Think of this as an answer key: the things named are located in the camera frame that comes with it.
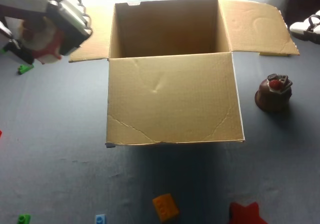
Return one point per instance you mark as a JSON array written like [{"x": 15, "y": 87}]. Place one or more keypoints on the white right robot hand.
[{"x": 303, "y": 27}]

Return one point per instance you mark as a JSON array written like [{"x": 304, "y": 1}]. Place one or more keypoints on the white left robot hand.
[{"x": 67, "y": 14}]

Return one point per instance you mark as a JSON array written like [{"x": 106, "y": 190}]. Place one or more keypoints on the chocolate cake with strawberry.
[{"x": 273, "y": 96}]

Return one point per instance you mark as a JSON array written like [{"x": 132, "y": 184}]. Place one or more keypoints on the cardboard box white outside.
[{"x": 175, "y": 99}]

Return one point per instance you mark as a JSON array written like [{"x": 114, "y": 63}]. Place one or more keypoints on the green toy brick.
[
  {"x": 24, "y": 219},
  {"x": 25, "y": 69}
]

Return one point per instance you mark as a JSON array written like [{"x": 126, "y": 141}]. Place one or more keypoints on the grey table cloth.
[{"x": 62, "y": 134}]

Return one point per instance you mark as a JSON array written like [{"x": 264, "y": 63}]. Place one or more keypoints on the red foam star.
[{"x": 246, "y": 215}]

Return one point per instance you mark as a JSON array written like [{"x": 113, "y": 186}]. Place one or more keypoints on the blue toy brick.
[{"x": 100, "y": 219}]

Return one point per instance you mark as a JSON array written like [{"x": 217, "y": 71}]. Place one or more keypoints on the orange toy brick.
[{"x": 166, "y": 206}]

